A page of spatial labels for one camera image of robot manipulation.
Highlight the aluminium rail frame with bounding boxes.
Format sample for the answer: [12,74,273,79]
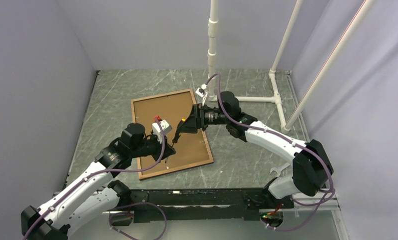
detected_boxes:
[39,69,350,240]

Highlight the yellow black screwdriver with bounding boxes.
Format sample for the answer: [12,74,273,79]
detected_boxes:
[171,118,186,152]

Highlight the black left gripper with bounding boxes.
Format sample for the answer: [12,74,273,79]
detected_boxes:
[130,130,175,163]

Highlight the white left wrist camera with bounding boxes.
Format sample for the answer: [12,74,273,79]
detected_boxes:
[152,115,172,144]

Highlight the white PVC pipe stand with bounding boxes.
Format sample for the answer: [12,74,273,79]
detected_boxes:
[207,0,372,132]

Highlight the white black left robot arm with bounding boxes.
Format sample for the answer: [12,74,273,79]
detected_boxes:
[21,118,176,240]

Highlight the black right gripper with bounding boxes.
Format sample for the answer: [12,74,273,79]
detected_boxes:
[177,103,230,134]

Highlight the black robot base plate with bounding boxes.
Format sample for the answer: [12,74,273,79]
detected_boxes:
[112,187,294,223]

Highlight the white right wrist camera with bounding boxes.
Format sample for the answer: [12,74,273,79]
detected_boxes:
[195,83,209,107]

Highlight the blue photo frame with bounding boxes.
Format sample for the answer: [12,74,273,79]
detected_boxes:
[131,89,214,181]

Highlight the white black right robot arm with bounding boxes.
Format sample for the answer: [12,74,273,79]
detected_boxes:
[172,91,334,208]

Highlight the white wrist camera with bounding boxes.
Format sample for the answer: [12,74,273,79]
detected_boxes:
[195,83,209,107]
[152,115,172,144]

